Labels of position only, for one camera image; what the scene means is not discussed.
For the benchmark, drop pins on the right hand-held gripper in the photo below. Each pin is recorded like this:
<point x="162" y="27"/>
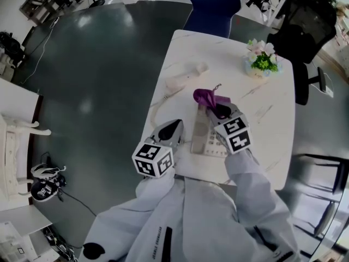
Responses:
<point x="234" y="135"/>

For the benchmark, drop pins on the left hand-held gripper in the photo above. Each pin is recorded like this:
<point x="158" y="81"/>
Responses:
<point x="152" y="161"/>

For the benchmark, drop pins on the purple knitted cloth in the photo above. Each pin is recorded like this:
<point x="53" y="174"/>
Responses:
<point x="204" y="97"/>

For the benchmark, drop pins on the person's left forearm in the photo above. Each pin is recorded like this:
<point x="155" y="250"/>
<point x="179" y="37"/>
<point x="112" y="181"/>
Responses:
<point x="152" y="195"/>

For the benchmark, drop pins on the person's right forearm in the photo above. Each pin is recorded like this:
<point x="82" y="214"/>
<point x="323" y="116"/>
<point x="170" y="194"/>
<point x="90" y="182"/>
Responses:
<point x="245" y="179"/>

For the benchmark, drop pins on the white pot of artificial flowers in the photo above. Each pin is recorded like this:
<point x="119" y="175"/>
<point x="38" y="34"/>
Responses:
<point x="257" y="72"/>

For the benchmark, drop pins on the person's grey jacket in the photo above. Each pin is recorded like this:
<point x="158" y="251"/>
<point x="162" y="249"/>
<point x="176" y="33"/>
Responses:
<point x="201" y="222"/>

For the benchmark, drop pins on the white floor power strip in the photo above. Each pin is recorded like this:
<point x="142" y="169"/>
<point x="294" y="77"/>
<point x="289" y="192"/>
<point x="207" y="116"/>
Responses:
<point x="328" y="92"/>

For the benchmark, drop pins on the blue office chair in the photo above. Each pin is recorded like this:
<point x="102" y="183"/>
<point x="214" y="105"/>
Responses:
<point x="212" y="7"/>

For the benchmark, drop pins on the black mesh office chair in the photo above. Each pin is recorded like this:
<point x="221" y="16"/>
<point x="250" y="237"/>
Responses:
<point x="310" y="20"/>

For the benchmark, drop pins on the black white wearable rig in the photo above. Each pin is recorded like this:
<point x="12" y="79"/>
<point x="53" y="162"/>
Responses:
<point x="45" y="184"/>

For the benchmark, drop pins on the black harness gear pile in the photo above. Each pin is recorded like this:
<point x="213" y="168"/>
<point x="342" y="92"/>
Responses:
<point x="58" y="244"/>

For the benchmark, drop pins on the white dressing table with mirror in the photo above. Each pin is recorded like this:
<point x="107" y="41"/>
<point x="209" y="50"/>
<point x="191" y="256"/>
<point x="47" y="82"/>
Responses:
<point x="12" y="146"/>

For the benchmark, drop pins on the white bookshelf cabinet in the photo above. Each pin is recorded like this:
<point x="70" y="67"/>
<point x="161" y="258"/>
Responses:
<point x="24" y="220"/>

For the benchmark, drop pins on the black metal table frame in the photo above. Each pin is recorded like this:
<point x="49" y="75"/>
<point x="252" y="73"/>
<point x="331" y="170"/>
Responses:
<point x="321" y="157"/>

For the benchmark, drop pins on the small black picture frame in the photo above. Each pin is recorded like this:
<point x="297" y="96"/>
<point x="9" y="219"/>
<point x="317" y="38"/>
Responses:
<point x="20" y="250"/>

